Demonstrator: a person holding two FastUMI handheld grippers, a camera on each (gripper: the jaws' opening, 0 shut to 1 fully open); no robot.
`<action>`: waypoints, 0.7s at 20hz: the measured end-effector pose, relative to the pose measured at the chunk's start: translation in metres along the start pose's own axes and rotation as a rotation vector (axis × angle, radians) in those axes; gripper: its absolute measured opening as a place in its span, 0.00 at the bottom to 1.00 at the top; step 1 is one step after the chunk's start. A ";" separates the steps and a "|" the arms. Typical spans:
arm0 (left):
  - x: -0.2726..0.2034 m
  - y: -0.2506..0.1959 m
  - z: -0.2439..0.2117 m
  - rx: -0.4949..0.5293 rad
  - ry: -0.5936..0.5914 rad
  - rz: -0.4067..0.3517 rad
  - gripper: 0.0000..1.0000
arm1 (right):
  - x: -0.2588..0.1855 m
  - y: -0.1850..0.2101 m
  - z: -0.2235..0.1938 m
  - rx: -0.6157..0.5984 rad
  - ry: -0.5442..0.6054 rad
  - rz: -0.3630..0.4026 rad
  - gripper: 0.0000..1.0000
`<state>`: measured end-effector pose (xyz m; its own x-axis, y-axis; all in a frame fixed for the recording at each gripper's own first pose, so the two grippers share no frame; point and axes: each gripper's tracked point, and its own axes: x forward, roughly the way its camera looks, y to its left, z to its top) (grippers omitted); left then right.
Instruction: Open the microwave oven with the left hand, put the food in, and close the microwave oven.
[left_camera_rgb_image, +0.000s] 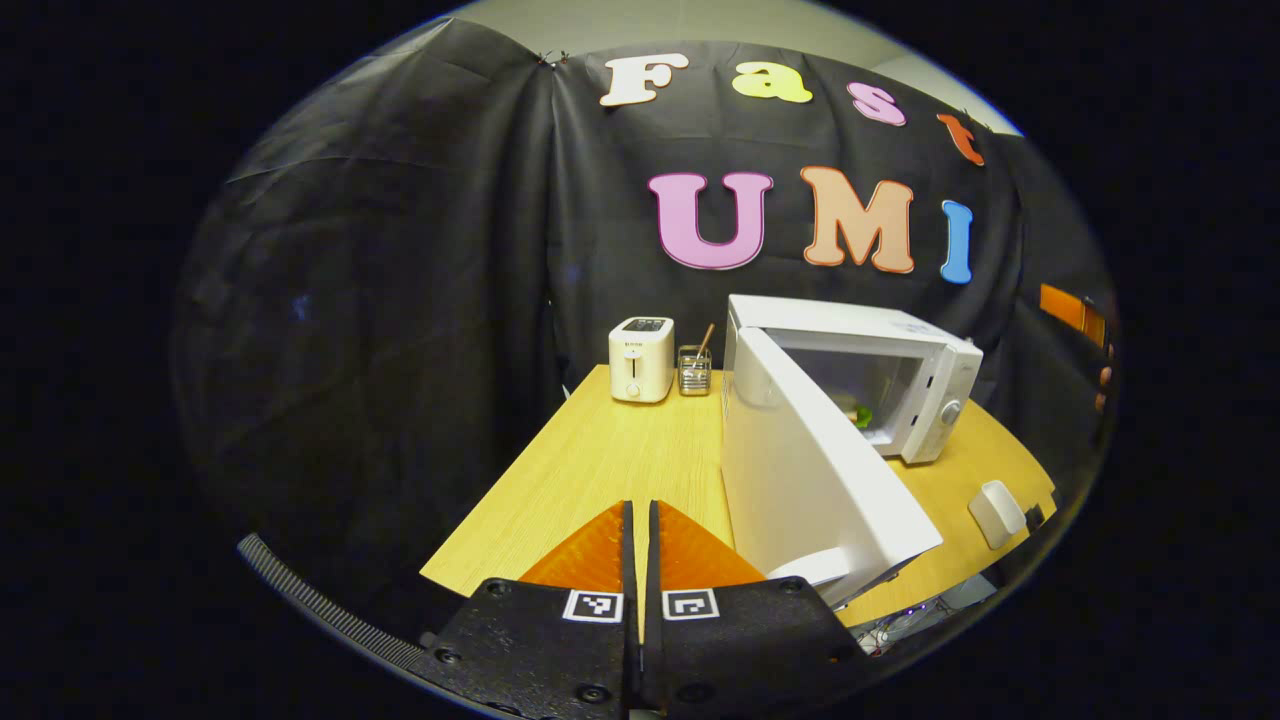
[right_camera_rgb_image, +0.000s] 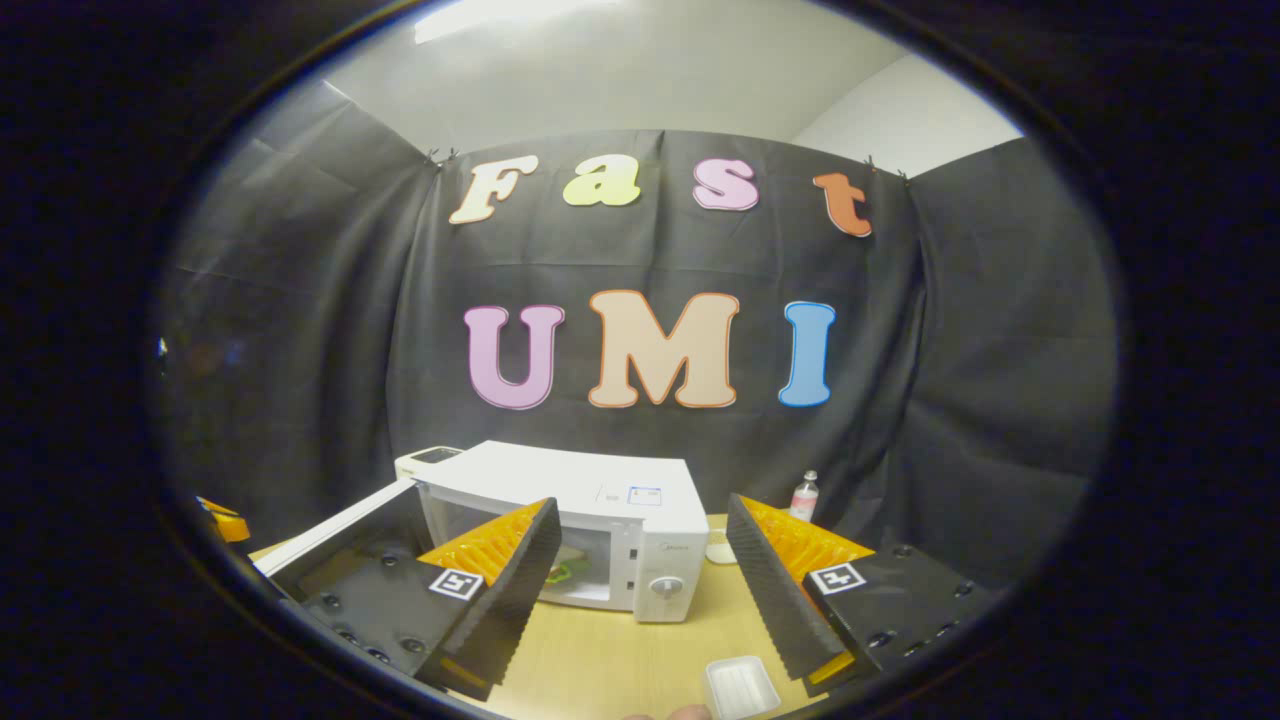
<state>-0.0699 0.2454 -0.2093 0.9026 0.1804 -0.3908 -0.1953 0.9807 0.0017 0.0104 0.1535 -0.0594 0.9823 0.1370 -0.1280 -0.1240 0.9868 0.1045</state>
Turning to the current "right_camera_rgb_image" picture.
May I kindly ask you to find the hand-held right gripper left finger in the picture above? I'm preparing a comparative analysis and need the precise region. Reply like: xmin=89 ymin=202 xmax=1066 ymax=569
xmin=275 ymin=497 xmax=563 ymax=703

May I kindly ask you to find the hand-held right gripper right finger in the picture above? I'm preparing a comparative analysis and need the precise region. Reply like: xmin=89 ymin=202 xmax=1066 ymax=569
xmin=725 ymin=493 xmax=1001 ymax=701

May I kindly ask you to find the white microwave oven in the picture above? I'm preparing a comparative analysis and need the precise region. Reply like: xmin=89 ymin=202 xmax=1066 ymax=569
xmin=255 ymin=440 xmax=711 ymax=626

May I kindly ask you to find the white toaster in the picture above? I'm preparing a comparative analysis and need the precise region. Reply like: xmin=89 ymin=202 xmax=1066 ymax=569
xmin=395 ymin=446 xmax=466 ymax=481

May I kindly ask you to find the black backdrop cloth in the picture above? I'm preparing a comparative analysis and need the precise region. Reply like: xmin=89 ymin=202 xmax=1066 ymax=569
xmin=150 ymin=80 xmax=1119 ymax=591

